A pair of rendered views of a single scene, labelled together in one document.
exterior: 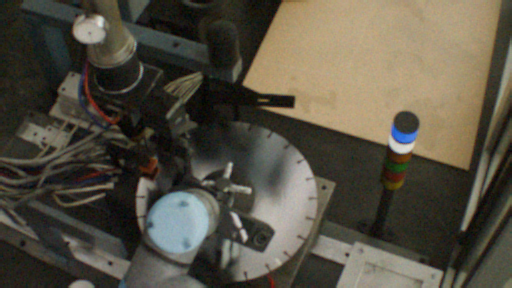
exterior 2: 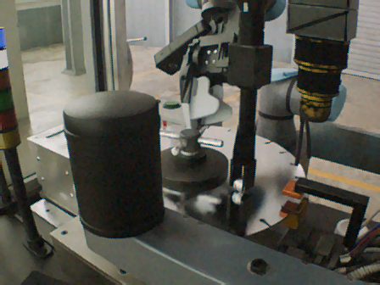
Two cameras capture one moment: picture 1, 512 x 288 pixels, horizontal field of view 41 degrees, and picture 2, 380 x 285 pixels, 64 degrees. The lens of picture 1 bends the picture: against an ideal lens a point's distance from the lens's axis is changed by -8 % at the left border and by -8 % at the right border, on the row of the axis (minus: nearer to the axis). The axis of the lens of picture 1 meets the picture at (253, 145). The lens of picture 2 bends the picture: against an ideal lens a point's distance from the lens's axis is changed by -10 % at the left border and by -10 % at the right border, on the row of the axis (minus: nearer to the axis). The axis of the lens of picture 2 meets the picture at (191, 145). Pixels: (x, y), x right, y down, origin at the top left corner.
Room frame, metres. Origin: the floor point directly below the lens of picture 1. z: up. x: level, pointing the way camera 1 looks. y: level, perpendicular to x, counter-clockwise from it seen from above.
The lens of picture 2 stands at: (1.05, 0.12, 1.18)
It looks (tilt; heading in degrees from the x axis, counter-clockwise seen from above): 25 degrees down; 188
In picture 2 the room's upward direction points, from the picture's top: straight up
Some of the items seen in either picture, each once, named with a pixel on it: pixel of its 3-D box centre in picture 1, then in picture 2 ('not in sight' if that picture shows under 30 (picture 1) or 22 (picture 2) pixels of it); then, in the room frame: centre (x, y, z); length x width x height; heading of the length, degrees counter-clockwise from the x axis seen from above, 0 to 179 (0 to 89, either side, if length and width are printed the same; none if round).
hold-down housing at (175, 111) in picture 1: (167, 129); (252, 6); (0.63, 0.13, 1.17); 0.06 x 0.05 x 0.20; 55
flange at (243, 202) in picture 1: (225, 195); (189, 159); (0.62, 0.06, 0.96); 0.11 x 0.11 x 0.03
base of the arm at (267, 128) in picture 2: not in sight; (275, 124); (0.02, 0.24, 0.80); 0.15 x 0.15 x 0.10
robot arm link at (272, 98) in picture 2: not in sight; (280, 89); (0.03, 0.25, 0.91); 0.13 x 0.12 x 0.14; 54
